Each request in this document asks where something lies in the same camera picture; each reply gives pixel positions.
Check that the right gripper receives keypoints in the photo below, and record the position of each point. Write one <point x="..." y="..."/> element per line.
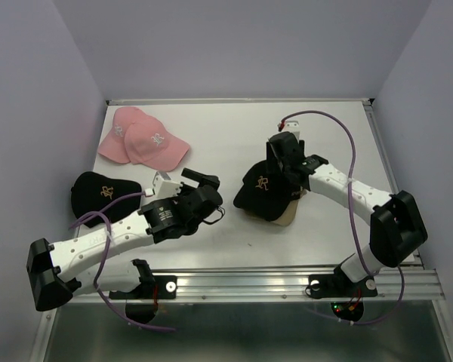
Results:
<point x="269" y="151"/>

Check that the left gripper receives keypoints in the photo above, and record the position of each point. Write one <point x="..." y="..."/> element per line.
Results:
<point x="202" y="179"/>

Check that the black cap with sport text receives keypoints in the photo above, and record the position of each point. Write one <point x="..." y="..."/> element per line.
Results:
<point x="264" y="195"/>

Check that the pink cap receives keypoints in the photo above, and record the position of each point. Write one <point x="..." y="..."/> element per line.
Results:
<point x="112" y="146"/>
<point x="147" y="142"/>

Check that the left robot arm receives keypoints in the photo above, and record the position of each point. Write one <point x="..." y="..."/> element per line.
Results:
<point x="62" y="270"/>

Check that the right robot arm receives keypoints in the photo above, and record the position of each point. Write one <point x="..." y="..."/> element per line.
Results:
<point x="395" y="222"/>

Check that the top beige cap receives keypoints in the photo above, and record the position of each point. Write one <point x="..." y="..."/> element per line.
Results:
<point x="290" y="211"/>

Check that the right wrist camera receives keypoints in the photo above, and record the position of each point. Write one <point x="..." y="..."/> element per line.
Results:
<point x="291" y="126"/>

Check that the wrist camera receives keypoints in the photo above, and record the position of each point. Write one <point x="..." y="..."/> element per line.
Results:
<point x="163" y="187"/>
<point x="291" y="126"/>

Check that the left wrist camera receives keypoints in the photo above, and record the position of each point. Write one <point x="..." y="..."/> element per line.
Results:
<point x="163" y="187"/>

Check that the aluminium front rail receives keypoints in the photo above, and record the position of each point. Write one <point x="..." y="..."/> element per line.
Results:
<point x="229" y="285"/>

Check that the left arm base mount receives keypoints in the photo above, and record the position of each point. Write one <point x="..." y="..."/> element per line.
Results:
<point x="142" y="303"/>

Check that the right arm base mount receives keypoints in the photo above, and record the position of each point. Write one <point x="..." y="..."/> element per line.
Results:
<point x="347" y="297"/>

